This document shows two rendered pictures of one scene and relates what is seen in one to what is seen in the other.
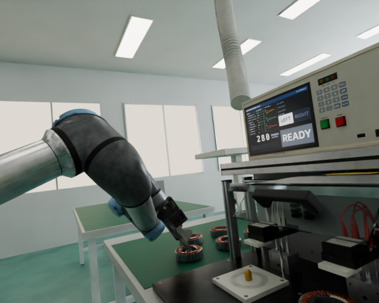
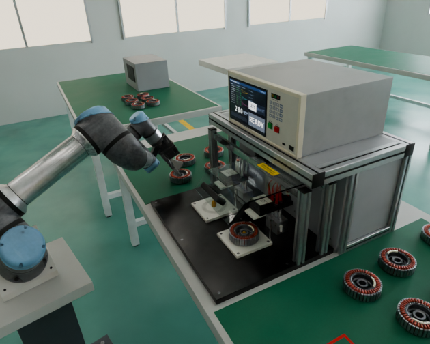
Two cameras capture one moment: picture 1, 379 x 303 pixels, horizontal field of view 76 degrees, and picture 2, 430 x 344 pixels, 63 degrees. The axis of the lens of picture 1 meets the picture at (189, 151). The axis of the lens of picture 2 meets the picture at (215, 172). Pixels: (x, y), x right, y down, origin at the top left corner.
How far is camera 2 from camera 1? 75 cm
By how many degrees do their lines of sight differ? 32
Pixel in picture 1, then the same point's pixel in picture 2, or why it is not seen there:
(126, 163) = (130, 153)
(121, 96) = not seen: outside the picture
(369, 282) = (274, 219)
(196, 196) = not seen: hidden behind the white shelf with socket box
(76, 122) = (93, 123)
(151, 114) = not seen: outside the picture
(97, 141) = (110, 139)
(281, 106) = (251, 95)
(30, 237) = (7, 106)
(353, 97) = (284, 119)
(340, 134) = (276, 137)
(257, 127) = (236, 99)
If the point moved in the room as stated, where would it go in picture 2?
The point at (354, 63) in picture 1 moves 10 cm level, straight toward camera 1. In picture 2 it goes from (288, 97) to (272, 106)
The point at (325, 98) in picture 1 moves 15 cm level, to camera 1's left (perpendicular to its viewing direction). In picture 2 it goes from (273, 108) to (227, 110)
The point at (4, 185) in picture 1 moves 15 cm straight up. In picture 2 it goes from (62, 171) to (50, 126)
